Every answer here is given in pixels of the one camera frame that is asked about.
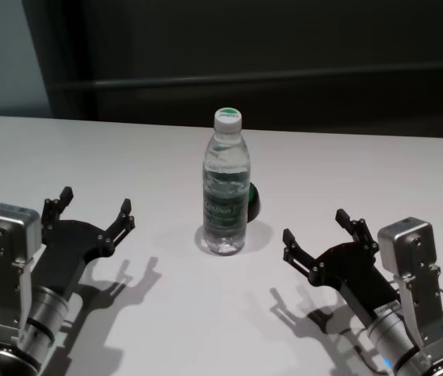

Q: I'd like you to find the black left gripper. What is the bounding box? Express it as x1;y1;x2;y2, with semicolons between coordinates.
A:
31;186;136;297

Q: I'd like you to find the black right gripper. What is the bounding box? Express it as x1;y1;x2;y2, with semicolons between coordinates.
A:
282;208;402;318

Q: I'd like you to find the clear water bottle green label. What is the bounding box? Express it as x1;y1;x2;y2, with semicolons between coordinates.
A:
202;108;253;256

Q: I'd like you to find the green buzzer button black base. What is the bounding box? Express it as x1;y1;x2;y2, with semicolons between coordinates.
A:
246;183;263;223

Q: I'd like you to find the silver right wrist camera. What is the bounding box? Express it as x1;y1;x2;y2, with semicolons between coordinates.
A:
376;217;443;353

